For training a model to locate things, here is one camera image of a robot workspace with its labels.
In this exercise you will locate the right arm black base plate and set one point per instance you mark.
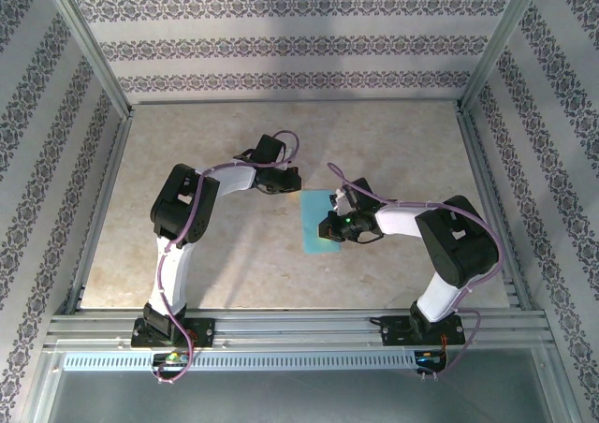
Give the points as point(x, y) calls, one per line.
point(393, 331)

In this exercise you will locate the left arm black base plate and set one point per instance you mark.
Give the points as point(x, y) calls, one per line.
point(206, 331)

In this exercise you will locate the light blue paper sheet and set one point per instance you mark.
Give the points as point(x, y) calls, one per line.
point(316, 208)

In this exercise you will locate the thin aluminium table-edge rail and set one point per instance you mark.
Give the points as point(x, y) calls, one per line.
point(295, 102)

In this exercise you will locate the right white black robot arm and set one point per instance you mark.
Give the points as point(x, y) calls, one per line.
point(398, 219)

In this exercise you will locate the long aluminium mounting rail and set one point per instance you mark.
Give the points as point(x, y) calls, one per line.
point(299, 329)

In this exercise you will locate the aluminium frame post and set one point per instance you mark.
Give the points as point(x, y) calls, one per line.
point(89, 44)
point(501, 44)

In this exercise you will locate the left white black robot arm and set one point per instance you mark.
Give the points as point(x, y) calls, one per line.
point(173, 278)

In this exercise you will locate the grey sheet metal panel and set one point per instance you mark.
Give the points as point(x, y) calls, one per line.
point(299, 397)

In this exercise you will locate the aluminium side rail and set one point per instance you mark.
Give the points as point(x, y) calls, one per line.
point(482, 175)
point(111, 175)

